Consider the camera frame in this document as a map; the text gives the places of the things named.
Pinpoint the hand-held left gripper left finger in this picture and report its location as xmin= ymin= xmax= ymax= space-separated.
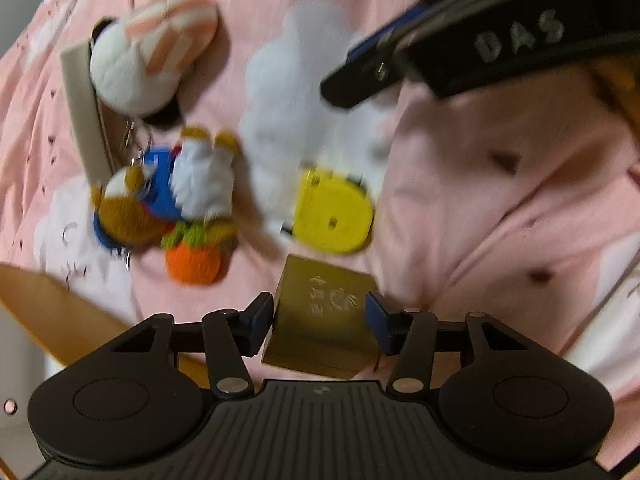
xmin=107 ymin=292 xmax=275 ymax=401

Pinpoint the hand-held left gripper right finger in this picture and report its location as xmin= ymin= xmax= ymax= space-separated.
xmin=365 ymin=290 xmax=538 ymax=398

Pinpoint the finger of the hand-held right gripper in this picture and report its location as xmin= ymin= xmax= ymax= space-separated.
xmin=322 ymin=0 xmax=451 ymax=108

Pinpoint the gold box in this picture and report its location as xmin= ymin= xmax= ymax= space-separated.
xmin=261 ymin=255 xmax=381 ymax=380

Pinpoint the orange crochet carrot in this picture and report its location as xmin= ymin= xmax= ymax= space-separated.
xmin=160 ymin=220 xmax=240 ymax=286

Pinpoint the yellow round tape measure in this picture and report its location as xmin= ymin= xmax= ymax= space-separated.
xmin=291 ymin=165 xmax=376 ymax=256

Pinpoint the bear plush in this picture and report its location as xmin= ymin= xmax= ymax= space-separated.
xmin=91 ymin=127 xmax=240 ymax=253

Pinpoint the orange cardboard box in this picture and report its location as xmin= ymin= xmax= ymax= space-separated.
xmin=0 ymin=262 xmax=211 ymax=480

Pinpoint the white plush with striped hat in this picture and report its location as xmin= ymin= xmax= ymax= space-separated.
xmin=89 ymin=0 xmax=221 ymax=126

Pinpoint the white rectangular box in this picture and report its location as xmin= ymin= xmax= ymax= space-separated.
xmin=60 ymin=42 xmax=121 ymax=186

